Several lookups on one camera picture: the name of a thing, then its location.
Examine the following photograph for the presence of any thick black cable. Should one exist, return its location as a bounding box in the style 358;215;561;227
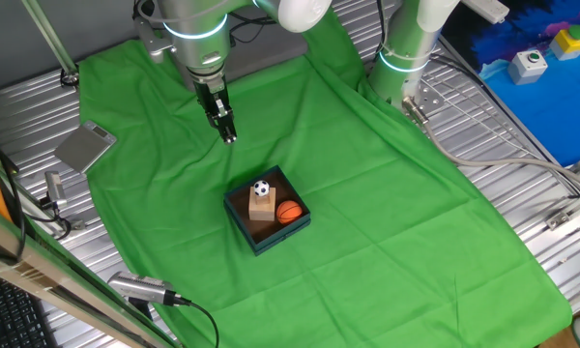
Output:
0;115;28;266

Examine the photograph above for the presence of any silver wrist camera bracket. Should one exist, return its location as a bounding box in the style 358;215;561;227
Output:
133;3;176;65

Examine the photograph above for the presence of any blue printed mat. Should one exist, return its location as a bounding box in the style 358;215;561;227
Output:
439;0;580;168

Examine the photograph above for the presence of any grey conduit hose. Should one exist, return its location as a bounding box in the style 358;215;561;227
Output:
401;97;580;193

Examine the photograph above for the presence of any small orange basketball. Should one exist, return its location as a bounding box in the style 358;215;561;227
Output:
275;199;304;225

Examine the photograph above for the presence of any large wooden block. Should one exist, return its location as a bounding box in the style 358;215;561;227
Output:
247;186;277;222

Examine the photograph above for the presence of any ribbed silver camera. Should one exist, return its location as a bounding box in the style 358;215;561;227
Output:
106;270;192;308

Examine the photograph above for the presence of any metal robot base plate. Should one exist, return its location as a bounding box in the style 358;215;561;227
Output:
399;79;446;118

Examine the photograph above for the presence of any silver digital scale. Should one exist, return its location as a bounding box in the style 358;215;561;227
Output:
53;120;118;175

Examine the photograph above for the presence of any grey box green button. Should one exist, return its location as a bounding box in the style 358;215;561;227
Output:
507;48;549;86

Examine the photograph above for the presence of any thin black camera cable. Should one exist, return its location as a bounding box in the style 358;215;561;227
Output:
26;192;74;242

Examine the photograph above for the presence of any yellow box green button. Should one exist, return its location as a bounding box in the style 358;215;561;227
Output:
548;24;580;62

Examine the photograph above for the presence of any aluminium profile bracket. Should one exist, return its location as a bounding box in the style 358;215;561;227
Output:
543;186;580;232

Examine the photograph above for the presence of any black keyboard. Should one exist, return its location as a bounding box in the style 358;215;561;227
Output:
0;269;57;348

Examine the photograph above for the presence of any wooden table frame bar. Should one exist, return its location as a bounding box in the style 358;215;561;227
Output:
0;198;185;348

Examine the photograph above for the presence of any green cloth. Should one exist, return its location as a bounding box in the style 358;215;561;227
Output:
76;9;574;348

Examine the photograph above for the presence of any aluminium frame pole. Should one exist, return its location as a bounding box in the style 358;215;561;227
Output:
20;0;81;89

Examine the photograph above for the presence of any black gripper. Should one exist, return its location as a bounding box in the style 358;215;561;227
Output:
192;75;239;146

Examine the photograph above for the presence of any dark green gift box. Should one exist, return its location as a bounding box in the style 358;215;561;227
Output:
222;164;312;257

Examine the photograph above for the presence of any white power strip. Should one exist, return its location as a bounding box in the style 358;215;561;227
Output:
461;0;511;25

